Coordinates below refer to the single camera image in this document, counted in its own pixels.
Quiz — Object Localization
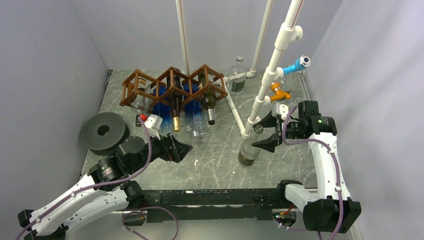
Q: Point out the green wine bottle silver cap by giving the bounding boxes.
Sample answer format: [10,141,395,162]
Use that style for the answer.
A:
[198,73,218,126]

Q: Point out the tall clear wine bottle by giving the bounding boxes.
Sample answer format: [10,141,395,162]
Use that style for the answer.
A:
[237,124,264,166]

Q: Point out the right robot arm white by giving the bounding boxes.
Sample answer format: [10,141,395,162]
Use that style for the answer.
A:
[162,100,362,239]

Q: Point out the wide clear jar bottle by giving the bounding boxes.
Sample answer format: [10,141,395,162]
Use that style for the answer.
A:
[276,65,296,95]

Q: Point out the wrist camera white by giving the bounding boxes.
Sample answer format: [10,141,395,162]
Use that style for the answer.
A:
[137,114,163,139]
[271,102,289,121]

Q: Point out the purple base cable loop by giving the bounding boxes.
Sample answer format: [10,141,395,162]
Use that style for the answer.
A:
[121,205,180,240]

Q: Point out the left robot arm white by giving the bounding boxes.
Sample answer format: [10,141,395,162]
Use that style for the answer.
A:
[16,134,193,240]

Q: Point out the white PVC pipe frame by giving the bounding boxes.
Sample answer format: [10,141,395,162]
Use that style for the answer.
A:
[188,0,305,139]

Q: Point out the blue square bottle right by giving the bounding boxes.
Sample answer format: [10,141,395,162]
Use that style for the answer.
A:
[184,100,203,139]

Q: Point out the dark bottle gold cap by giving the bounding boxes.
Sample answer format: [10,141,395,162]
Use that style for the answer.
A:
[166,75,183,133]

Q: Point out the grey foam disc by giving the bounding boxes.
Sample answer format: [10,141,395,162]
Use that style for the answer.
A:
[79,112,130,156]

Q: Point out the brown wooden wine rack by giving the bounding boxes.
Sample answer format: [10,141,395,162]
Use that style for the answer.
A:
[119,64,228,111]

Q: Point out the orange pipe tap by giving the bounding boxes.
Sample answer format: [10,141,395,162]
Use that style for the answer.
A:
[269,82,292,102]

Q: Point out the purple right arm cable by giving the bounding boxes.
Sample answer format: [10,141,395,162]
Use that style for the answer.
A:
[281,105,344,240]

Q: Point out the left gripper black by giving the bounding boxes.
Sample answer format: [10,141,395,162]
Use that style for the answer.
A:
[129,127,193,173]

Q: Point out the clear bottle black cap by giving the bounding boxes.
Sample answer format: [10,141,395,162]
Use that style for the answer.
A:
[130,95,152,128]

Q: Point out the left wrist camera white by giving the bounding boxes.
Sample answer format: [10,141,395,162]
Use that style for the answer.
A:
[137,114,163,139]

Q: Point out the blue pipe valve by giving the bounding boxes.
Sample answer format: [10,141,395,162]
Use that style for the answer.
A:
[282,55,311,75]

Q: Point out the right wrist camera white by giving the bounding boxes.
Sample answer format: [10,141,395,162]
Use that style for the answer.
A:
[271,102,289,121]

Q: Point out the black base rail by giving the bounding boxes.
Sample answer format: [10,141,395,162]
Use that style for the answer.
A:
[124,186,292,223]

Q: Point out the standing clear flask bottle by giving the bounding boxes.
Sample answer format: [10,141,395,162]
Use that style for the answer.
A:
[227,55,247,95]

